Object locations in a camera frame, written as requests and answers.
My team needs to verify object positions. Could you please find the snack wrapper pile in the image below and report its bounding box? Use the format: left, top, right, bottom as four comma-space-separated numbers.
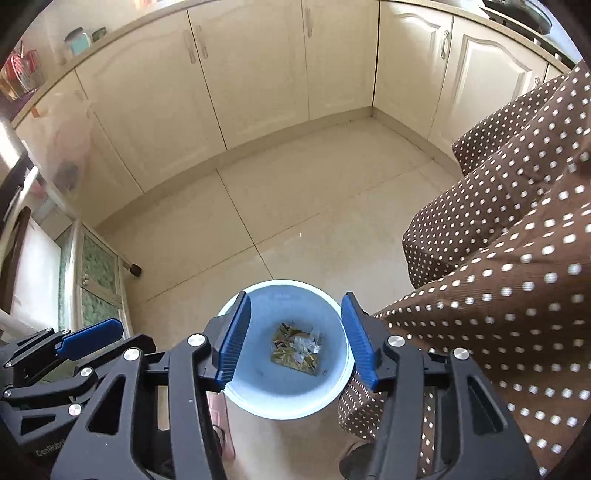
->
270, 322, 322, 376

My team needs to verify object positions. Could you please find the light blue trash bin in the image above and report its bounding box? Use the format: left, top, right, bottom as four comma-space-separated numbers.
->
224, 280, 355, 420

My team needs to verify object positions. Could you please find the pink slipper on foot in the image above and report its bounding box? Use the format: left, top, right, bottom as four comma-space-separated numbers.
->
206, 392, 235, 462

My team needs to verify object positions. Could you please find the brown polka dot tablecloth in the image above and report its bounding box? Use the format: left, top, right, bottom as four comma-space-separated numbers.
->
338, 63, 590, 479

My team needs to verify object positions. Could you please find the red utensil rack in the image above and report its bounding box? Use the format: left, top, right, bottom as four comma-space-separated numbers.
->
1, 41, 45, 101

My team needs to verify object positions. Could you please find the clear jar with lid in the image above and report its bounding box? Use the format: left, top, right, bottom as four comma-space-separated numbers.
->
64, 27, 92, 60

